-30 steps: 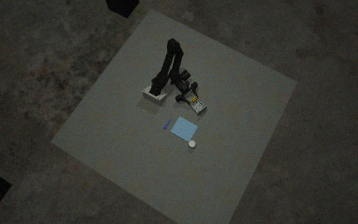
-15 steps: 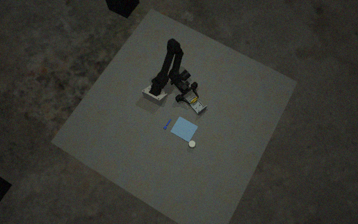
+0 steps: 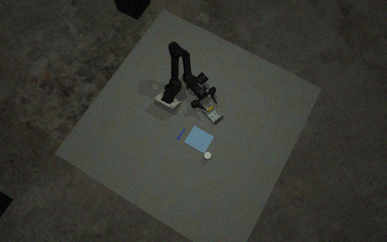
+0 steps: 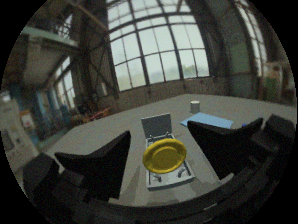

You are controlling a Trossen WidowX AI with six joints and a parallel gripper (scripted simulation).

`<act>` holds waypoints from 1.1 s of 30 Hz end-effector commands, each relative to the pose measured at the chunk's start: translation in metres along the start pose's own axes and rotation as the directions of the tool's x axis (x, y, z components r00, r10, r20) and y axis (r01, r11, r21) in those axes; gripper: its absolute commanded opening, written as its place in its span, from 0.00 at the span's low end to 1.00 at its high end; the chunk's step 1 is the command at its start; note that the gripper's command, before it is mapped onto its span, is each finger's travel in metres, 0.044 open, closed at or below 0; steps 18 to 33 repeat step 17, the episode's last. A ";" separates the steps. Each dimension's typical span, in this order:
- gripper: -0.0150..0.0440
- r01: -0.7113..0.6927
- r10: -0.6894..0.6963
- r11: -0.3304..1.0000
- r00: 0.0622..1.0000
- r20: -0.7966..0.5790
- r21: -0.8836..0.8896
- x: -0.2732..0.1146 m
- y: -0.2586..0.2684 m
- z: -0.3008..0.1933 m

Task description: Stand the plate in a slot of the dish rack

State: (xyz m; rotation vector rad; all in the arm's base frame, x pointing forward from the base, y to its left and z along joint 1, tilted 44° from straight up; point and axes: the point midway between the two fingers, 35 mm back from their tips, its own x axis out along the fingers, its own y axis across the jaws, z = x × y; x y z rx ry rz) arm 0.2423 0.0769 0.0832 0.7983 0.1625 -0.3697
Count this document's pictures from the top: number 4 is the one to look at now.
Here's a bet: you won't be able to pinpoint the yellow plate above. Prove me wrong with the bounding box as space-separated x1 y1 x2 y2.
142 139 186 175

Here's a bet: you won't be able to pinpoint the light blue rectangular mat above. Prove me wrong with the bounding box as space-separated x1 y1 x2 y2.
180 112 233 128

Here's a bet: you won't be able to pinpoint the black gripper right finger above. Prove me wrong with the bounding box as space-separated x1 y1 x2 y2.
188 119 263 180

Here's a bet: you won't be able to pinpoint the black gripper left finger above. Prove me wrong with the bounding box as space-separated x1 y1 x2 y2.
55 131 130 200

